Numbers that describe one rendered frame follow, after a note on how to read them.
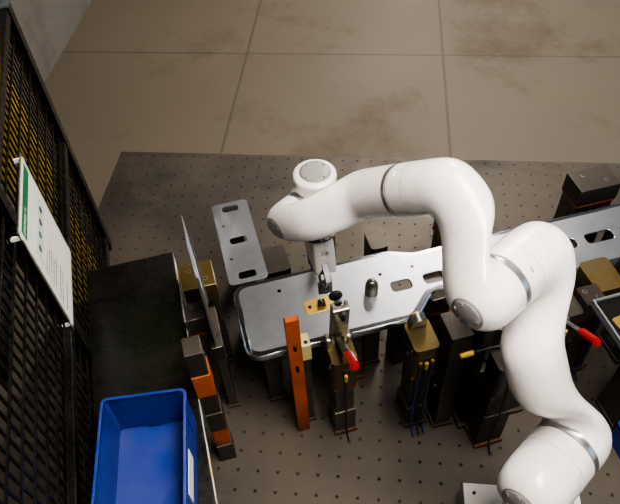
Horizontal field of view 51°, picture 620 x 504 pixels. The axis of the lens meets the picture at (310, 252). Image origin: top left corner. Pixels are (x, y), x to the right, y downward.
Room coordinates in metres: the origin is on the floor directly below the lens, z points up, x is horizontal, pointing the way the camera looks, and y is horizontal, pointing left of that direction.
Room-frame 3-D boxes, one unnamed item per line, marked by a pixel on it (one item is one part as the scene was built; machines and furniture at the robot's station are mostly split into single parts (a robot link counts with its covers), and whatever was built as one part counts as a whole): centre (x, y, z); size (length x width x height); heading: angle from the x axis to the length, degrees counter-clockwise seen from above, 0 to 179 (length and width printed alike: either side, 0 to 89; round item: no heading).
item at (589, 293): (0.82, -0.61, 0.90); 0.05 x 0.05 x 0.40; 12
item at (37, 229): (0.90, 0.54, 1.30); 0.23 x 0.02 x 0.31; 12
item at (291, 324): (0.75, 0.05, 0.95); 0.03 x 0.01 x 0.50; 102
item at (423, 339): (0.76, -0.23, 0.88); 0.11 x 0.07 x 0.37; 12
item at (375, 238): (1.14, -0.17, 0.84); 0.10 x 0.05 x 0.29; 12
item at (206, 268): (0.99, 0.28, 0.88); 0.08 x 0.08 x 0.36; 12
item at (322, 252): (0.92, -0.02, 1.23); 0.10 x 0.07 x 0.11; 12
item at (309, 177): (0.92, -0.02, 1.37); 0.09 x 0.08 x 0.13; 133
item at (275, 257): (1.10, 0.10, 0.84); 0.12 x 0.07 x 0.28; 12
